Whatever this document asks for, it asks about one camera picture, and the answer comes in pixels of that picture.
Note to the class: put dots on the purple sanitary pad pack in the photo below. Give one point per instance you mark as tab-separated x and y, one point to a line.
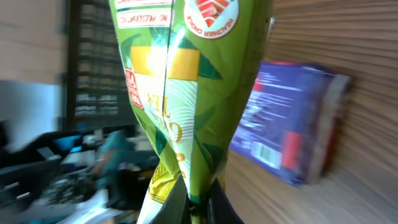
291	119

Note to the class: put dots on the green drink carton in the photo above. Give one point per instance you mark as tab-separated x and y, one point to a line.
190	67

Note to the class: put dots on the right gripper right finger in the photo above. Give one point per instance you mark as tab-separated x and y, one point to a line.
219	208

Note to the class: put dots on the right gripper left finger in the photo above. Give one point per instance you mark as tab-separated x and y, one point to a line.
175	210

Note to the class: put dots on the grey plastic shopping basket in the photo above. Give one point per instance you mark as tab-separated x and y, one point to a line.
95	92

